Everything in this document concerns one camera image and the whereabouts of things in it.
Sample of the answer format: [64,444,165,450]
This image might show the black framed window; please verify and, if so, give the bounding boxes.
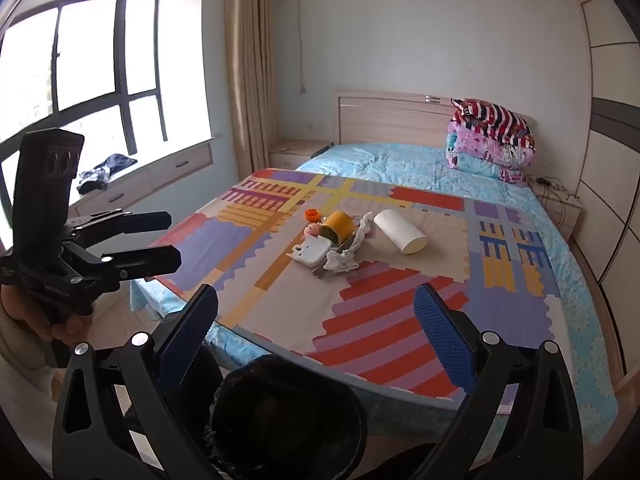
[0,0,169,163]

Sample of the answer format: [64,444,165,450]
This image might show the wall cable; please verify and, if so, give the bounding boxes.
[297,0,308,96]

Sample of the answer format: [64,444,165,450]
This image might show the pink floral folded quilt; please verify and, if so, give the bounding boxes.
[446,127,537,182]

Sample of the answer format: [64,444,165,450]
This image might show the wooden nightstand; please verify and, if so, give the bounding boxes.
[527,177,584,242]
[268,139,334,171]

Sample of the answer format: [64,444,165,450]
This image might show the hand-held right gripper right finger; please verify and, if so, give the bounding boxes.
[413,284,583,480]

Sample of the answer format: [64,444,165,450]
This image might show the white plastic box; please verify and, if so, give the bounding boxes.
[287,236,333,266]

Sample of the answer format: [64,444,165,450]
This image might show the wooden headboard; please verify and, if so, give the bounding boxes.
[332,89,536,150]

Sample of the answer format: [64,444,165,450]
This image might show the beige wardrobe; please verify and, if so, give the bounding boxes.
[570,0,640,313]

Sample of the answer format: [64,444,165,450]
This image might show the white tissue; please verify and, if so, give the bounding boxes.
[324,252,359,275]
[351,211,375,254]

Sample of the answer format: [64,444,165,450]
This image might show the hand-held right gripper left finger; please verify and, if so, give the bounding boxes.
[52,284,226,480]

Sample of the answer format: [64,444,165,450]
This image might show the beige curtain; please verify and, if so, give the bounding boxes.
[222,0,282,177]

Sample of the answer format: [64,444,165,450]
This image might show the window seat drawer cabinet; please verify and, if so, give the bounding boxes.
[66,142,216,222]

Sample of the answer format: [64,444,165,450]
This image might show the colourful patterned tablecloth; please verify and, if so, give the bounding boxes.
[131,168,572,413]

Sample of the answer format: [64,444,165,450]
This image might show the yellow cylinder roll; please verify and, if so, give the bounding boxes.
[319,210,356,244]

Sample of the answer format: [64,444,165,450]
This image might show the white paper roll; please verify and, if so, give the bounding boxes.
[373,208,430,256]

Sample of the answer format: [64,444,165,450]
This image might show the striped folded blanket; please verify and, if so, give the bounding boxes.
[451,99,536,147]

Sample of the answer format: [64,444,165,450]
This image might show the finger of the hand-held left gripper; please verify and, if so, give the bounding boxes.
[61,244,182,306]
[65,208,173,242]

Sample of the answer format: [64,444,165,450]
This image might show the black cables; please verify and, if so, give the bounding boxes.
[536,175,577,202]

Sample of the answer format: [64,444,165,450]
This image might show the black lined trash bin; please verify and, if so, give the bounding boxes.
[207,355,369,480]

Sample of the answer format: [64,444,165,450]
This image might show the dark crumpled clothes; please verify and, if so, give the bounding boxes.
[77,153,139,195]

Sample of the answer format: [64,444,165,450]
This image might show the person's left hand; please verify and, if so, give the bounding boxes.
[0,284,94,347]

